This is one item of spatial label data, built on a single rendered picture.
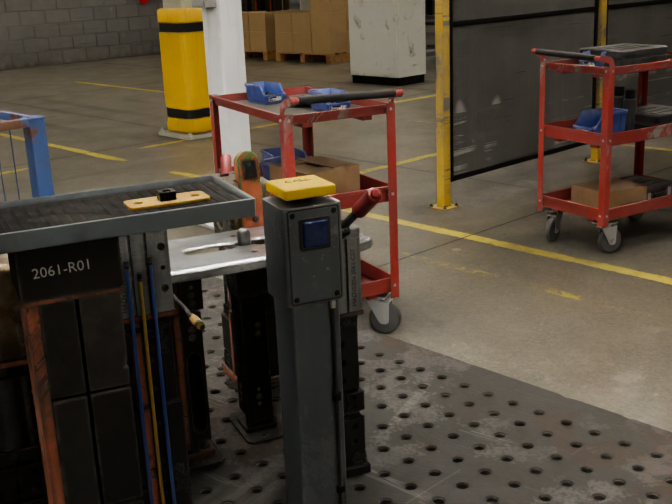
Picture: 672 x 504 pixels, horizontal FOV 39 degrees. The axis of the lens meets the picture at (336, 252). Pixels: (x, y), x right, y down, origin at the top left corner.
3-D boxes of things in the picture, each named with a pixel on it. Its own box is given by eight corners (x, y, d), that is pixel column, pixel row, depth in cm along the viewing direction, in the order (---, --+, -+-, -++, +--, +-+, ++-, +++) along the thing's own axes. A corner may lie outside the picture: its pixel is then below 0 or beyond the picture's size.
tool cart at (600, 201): (635, 214, 523) (645, 35, 495) (705, 232, 485) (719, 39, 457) (525, 240, 483) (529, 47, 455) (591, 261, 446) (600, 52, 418)
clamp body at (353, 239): (349, 440, 142) (340, 209, 132) (383, 474, 132) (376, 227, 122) (290, 455, 138) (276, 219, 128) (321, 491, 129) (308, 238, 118)
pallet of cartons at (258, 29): (302, 55, 1562) (300, 9, 1540) (267, 60, 1507) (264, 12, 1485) (254, 53, 1641) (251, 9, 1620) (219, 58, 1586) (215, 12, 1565)
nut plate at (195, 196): (200, 193, 100) (199, 182, 100) (211, 200, 97) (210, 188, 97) (122, 203, 97) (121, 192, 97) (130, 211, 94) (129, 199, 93)
